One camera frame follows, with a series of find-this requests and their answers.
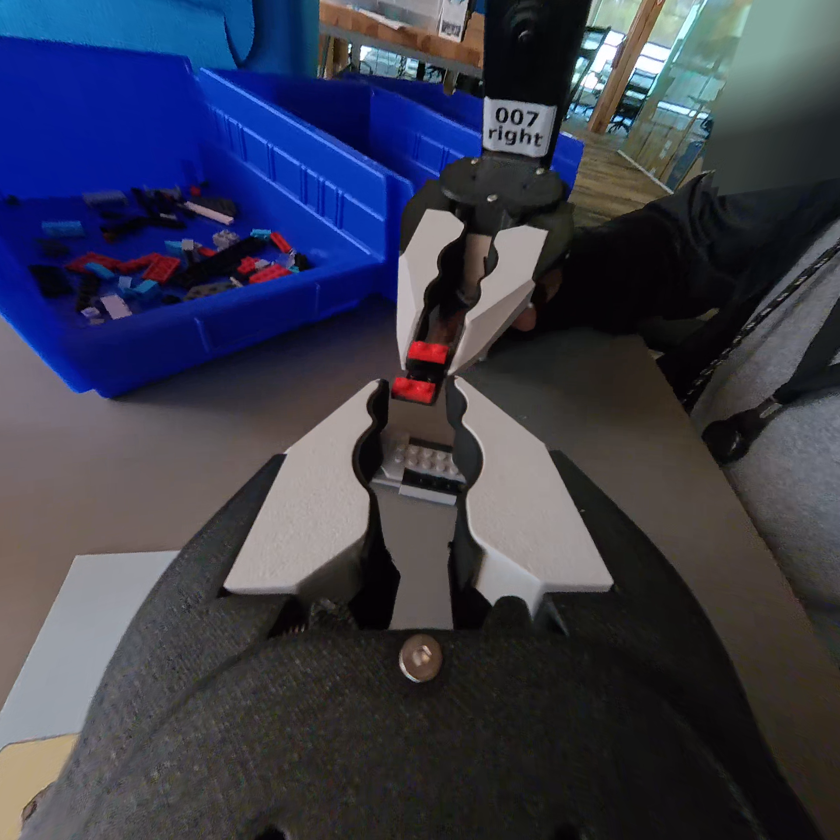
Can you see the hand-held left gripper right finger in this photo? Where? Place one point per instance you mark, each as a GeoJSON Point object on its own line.
{"type": "Point", "coordinates": [531, 518]}

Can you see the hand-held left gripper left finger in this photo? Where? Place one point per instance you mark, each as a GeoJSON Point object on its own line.
{"type": "Point", "coordinates": [308, 518]}

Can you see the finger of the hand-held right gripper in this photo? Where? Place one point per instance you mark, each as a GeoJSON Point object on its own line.
{"type": "Point", "coordinates": [420, 262]}
{"type": "Point", "coordinates": [518, 269]}

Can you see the grey desk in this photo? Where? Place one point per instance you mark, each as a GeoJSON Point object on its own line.
{"type": "Point", "coordinates": [164, 472]}

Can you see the black and red brick piece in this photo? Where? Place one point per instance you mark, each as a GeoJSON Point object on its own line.
{"type": "Point", "coordinates": [428, 352]}
{"type": "Point", "coordinates": [413, 390]}

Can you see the brick instruction booklet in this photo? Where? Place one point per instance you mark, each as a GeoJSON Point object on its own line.
{"type": "Point", "coordinates": [98, 623]}

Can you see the pile of loose bricks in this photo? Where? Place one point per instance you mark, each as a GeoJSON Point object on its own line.
{"type": "Point", "coordinates": [164, 262]}

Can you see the blue felt bag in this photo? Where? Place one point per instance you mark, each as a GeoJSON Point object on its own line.
{"type": "Point", "coordinates": [131, 26]}

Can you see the person's grey shirt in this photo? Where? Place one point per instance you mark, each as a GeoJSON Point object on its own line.
{"type": "Point", "coordinates": [787, 525]}

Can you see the person's right hand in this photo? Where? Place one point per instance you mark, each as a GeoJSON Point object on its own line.
{"type": "Point", "coordinates": [525, 323]}

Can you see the grey brick model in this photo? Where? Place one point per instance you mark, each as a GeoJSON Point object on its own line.
{"type": "Point", "coordinates": [420, 463]}

